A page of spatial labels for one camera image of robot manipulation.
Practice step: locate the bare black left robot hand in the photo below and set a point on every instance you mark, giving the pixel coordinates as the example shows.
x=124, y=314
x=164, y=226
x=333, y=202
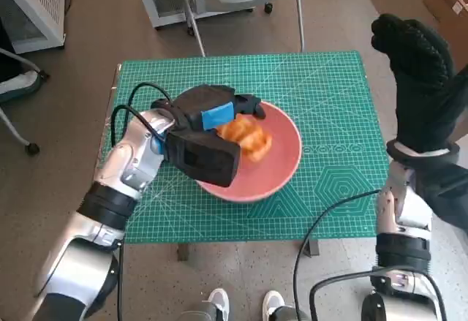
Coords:
x=197, y=105

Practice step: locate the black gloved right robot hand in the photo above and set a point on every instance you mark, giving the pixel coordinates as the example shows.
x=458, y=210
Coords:
x=420, y=90

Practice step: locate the orange striped toy bread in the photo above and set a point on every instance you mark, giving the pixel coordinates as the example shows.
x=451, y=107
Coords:
x=248, y=138

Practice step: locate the pink bowl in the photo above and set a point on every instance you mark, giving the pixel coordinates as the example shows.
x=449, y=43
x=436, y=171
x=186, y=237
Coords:
x=270, y=174

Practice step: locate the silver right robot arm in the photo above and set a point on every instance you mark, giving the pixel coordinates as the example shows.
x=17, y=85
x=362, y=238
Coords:
x=402, y=248

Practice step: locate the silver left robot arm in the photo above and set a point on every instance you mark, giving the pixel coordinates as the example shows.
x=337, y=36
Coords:
x=128, y=153

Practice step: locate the green cutting mat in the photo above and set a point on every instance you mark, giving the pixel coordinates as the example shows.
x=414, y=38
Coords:
x=311, y=90

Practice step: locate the grey metal table leg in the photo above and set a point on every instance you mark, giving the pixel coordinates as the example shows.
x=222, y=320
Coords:
x=183, y=251
x=312, y=248

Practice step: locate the black grey office chair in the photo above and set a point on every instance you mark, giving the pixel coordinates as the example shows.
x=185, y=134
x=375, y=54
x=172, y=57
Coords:
x=16, y=85

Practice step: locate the large white perforated cabinet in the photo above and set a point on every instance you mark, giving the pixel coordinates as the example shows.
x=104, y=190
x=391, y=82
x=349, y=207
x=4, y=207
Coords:
x=33, y=3

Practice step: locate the white sneaker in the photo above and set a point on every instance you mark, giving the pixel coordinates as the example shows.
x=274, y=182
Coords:
x=218, y=299
x=273, y=301

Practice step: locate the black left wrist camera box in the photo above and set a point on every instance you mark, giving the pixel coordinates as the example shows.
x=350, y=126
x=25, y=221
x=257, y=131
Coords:
x=204, y=160

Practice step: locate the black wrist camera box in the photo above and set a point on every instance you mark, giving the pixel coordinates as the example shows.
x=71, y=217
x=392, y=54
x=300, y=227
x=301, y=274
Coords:
x=204, y=160
x=446, y=193

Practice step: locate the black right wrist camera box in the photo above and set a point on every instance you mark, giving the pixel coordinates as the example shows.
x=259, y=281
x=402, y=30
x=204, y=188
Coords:
x=446, y=193

